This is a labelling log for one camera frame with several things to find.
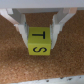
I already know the yellow block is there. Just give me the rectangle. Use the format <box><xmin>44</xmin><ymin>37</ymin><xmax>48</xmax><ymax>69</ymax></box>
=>
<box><xmin>27</xmin><ymin>26</ymin><xmax>53</xmax><ymax>57</ymax></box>

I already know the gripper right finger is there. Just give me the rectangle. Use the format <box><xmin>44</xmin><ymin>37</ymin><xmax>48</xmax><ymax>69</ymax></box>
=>
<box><xmin>50</xmin><ymin>7</ymin><xmax>77</xmax><ymax>46</ymax></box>

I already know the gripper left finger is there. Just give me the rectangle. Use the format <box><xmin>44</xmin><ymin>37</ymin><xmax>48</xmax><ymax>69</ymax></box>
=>
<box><xmin>0</xmin><ymin>8</ymin><xmax>30</xmax><ymax>48</ymax></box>

